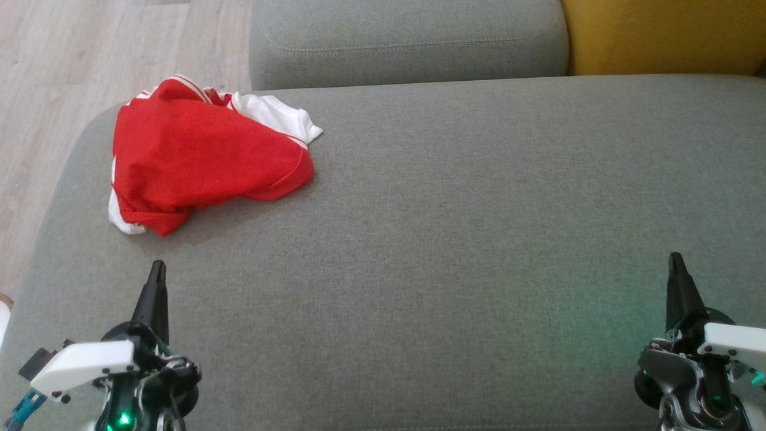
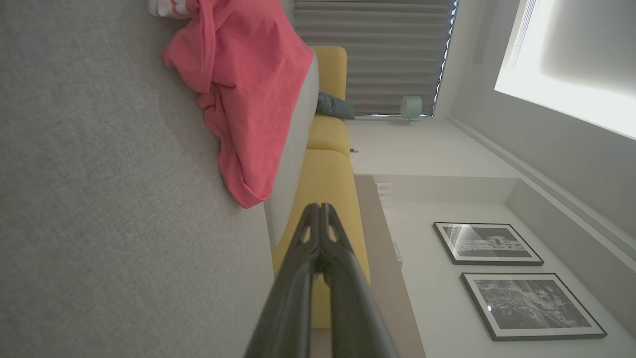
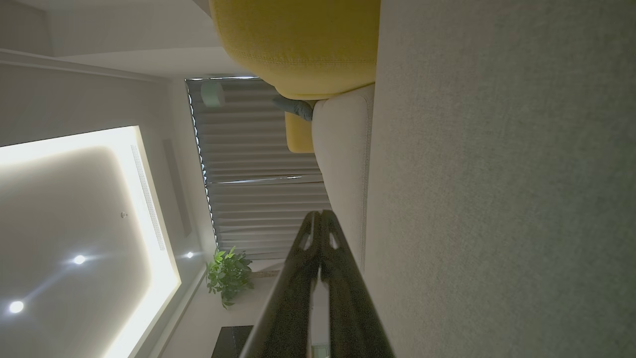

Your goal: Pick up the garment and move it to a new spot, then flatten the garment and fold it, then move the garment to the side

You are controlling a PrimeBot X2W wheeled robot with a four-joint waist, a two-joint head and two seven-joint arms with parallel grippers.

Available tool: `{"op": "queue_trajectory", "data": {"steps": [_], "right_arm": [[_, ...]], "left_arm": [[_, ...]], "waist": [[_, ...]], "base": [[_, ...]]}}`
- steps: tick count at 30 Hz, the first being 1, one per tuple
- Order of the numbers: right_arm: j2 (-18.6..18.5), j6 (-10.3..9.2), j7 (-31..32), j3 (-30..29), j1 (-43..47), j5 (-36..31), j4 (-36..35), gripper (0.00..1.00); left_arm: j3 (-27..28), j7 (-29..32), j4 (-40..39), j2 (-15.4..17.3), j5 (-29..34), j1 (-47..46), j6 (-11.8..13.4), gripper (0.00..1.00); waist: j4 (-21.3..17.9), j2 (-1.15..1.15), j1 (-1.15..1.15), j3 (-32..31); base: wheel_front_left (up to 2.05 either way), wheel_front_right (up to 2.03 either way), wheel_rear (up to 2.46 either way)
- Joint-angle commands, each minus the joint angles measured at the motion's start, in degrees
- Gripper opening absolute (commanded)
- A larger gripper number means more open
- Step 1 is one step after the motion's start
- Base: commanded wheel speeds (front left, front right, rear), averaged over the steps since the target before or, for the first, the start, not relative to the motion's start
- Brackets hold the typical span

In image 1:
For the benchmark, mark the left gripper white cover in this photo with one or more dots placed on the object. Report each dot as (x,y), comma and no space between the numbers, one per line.
(84,362)

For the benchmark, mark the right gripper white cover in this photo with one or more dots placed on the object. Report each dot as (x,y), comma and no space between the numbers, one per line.
(733,341)

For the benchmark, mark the red white printed jersey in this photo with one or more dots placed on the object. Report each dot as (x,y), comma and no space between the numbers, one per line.
(197,143)

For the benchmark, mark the white laundry basket brown rim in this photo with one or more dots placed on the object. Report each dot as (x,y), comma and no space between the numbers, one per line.
(3,323)

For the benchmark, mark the grey fabric sofa seat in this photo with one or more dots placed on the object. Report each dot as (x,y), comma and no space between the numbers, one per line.
(449,239)

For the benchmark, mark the yellow cushion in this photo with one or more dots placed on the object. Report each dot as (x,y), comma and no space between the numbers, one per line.
(664,36)

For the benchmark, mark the grey sofa back cushion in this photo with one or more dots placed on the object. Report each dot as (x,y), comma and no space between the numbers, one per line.
(407,42)

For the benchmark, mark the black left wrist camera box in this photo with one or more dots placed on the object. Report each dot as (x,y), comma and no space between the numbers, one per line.
(37,362)

